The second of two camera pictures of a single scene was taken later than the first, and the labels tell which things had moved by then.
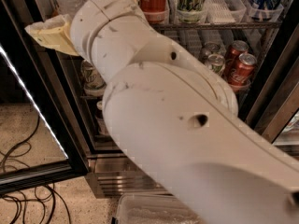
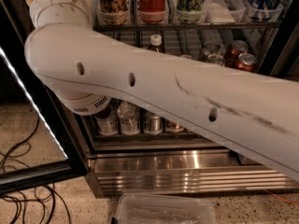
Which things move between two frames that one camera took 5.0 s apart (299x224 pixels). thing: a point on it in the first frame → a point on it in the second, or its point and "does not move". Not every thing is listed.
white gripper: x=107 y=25 → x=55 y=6
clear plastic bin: x=153 y=208 does not move
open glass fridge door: x=39 y=142 does not move
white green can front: x=217 y=62 does not move
